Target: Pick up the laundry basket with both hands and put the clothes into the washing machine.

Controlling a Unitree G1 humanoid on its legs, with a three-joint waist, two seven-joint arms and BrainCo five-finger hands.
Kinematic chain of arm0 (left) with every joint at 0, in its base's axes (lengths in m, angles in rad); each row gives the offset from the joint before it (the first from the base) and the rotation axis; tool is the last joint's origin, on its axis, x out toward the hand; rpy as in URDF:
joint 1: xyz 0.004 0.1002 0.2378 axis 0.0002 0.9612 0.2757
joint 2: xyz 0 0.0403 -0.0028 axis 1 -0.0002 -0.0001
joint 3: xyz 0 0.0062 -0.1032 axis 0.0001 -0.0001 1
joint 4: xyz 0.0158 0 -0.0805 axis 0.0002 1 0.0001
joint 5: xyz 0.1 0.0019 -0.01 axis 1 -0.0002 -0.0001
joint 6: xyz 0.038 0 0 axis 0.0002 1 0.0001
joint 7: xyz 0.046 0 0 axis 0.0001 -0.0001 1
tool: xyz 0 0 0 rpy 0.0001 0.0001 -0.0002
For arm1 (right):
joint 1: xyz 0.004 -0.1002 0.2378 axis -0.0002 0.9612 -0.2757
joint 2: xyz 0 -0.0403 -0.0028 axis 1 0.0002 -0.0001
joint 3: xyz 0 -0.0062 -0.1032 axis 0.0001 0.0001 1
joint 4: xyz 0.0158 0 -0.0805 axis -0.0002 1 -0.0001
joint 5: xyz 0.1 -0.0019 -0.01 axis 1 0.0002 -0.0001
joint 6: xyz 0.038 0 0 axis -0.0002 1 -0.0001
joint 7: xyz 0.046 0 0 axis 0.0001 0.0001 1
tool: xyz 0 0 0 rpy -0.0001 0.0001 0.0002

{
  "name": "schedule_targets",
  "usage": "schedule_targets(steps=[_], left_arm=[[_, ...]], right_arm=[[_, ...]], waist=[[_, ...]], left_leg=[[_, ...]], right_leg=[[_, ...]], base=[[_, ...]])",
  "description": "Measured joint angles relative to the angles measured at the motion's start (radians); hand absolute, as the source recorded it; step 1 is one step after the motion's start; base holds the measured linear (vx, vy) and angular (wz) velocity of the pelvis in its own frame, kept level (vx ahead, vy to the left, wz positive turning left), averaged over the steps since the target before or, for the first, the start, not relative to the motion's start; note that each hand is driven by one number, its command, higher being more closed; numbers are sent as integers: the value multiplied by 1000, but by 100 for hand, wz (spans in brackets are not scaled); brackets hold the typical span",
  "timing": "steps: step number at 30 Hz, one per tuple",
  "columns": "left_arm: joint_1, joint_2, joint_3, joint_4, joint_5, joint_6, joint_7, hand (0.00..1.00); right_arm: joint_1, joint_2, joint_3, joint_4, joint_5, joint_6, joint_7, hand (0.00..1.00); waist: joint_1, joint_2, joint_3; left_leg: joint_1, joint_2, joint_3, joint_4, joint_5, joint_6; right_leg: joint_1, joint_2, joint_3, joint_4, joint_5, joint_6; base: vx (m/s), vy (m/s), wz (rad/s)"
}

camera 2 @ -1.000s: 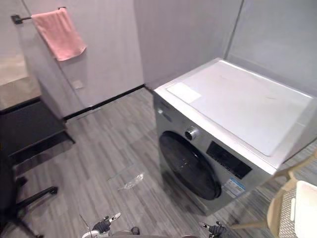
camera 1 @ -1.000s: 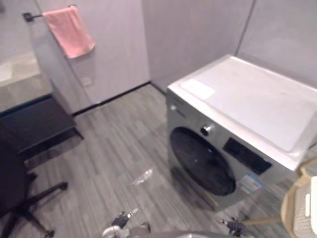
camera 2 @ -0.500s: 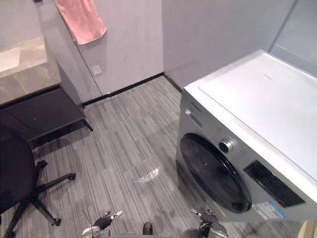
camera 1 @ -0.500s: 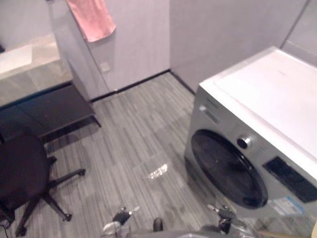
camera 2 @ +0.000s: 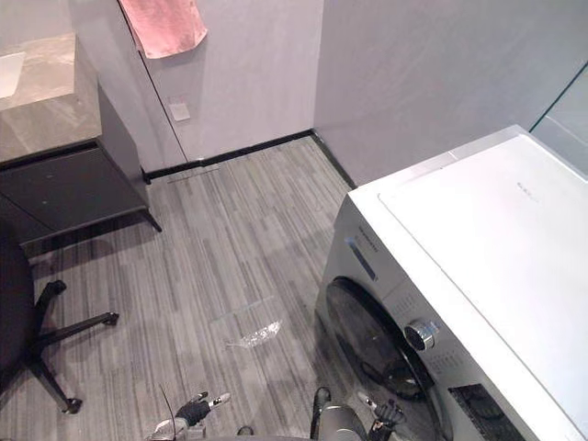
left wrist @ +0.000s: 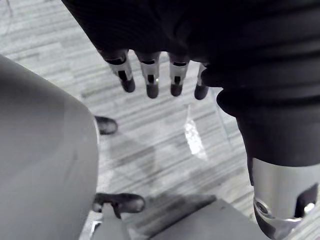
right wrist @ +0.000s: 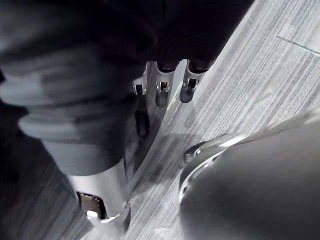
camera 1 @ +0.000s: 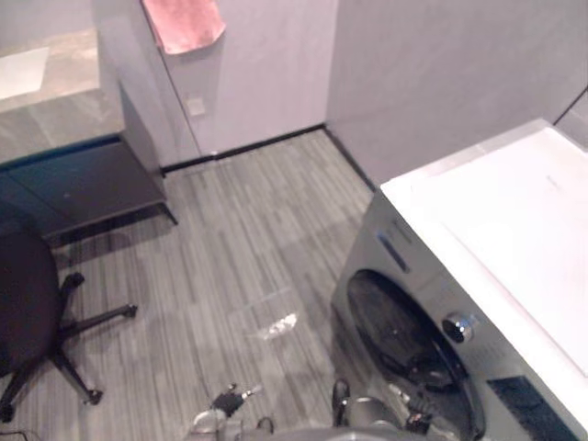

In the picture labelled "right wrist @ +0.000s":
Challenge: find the silver metal bar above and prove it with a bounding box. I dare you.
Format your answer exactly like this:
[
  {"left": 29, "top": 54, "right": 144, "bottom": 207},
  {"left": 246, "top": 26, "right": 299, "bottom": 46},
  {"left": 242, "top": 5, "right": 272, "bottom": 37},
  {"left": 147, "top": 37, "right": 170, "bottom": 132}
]
[{"left": 126, "top": 58, "right": 191, "bottom": 199}]

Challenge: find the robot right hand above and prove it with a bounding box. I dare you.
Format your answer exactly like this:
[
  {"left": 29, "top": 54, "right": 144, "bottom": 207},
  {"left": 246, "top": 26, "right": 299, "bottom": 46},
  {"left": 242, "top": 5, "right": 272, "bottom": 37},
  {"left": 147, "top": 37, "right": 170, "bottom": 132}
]
[{"left": 0, "top": 0, "right": 254, "bottom": 233}]

